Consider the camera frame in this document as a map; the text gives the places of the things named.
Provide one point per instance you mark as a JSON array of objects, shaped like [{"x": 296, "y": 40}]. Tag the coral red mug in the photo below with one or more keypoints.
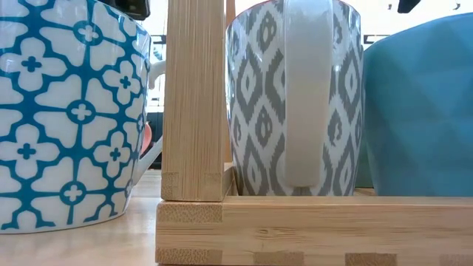
[{"x": 146, "y": 134}]

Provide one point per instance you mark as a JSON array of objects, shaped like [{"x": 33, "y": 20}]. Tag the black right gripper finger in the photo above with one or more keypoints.
[{"x": 406, "y": 4}]

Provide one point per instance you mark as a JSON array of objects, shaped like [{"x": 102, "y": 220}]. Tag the white mug blue floral pattern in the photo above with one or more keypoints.
[{"x": 74, "y": 111}]

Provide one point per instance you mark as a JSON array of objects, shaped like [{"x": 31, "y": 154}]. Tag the bamboo wooden mug rack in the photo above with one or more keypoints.
[{"x": 192, "y": 111}]

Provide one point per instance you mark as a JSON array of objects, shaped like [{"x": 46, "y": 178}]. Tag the white mug grey diamond pattern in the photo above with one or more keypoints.
[{"x": 258, "y": 92}]

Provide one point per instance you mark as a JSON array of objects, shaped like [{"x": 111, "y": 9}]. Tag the light blue faceted mug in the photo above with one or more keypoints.
[{"x": 425, "y": 111}]

